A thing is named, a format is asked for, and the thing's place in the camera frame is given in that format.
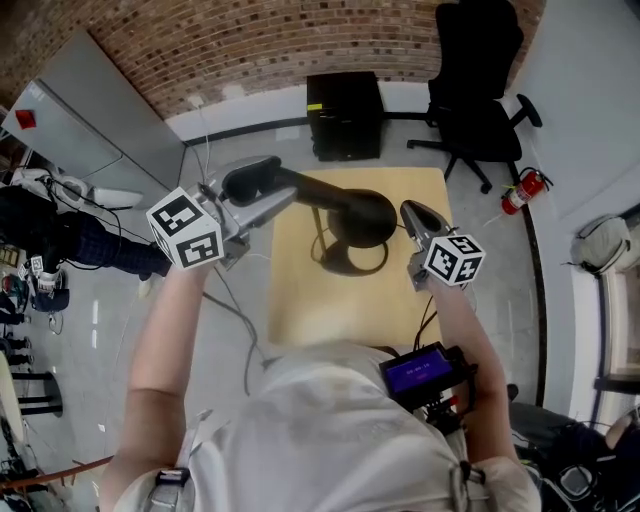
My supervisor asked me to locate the brown wooden chair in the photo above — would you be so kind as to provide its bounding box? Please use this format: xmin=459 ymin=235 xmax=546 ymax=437
xmin=0 ymin=453 xmax=117 ymax=497

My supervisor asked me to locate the black bag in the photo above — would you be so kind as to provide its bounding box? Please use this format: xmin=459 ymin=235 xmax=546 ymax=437
xmin=508 ymin=383 xmax=640 ymax=512

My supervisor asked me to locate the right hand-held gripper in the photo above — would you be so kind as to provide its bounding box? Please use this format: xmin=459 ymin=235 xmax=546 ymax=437
xmin=399 ymin=199 xmax=487 ymax=293

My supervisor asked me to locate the black round stool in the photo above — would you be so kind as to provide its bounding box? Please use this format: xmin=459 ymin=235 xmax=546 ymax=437
xmin=8 ymin=370 xmax=65 ymax=418

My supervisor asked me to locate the black chest-mounted screen device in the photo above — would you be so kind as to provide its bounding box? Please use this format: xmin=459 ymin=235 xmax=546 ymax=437
xmin=378 ymin=341 xmax=479 ymax=436

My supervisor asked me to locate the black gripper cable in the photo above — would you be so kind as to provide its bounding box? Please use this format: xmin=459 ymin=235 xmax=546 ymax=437
xmin=412 ymin=294 xmax=437 ymax=351

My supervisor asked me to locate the grey shoulder strap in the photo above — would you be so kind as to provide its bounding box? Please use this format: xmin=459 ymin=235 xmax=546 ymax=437
xmin=147 ymin=465 xmax=193 ymax=512

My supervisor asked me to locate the black box cabinet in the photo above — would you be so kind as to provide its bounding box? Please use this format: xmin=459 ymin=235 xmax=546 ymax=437
xmin=306 ymin=71 xmax=385 ymax=163

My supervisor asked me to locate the red fire extinguisher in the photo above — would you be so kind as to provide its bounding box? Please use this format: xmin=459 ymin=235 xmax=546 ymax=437
xmin=500 ymin=166 xmax=555 ymax=217

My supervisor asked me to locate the black office chair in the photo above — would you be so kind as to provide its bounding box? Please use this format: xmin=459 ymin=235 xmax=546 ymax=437
xmin=406 ymin=0 xmax=544 ymax=195

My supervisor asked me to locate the person's right forearm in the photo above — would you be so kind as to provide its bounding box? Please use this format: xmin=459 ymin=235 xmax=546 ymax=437
xmin=428 ymin=278 xmax=517 ymax=406

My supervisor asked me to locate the grey metal cabinet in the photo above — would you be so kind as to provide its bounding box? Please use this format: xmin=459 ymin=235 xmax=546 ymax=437
xmin=0 ymin=28 xmax=187 ymax=204

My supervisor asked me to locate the person's left forearm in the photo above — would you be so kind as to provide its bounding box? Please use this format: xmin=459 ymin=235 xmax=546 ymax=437
xmin=118 ymin=260 xmax=224 ymax=419

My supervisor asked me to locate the white wall cable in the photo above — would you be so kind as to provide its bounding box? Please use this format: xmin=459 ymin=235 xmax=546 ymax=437
xmin=188 ymin=97 xmax=214 ymax=184

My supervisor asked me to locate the black floor cable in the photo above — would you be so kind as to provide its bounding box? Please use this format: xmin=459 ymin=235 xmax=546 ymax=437
xmin=202 ymin=267 xmax=274 ymax=397

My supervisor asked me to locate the person's white shirt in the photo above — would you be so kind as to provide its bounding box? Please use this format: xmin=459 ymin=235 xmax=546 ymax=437
xmin=99 ymin=338 xmax=544 ymax=512

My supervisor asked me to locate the grey backpack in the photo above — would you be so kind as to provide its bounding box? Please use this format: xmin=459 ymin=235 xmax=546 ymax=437
xmin=569 ymin=213 xmax=635 ymax=277

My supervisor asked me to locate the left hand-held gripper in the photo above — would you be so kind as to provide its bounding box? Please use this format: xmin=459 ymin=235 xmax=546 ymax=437
xmin=145 ymin=155 xmax=300 ymax=272

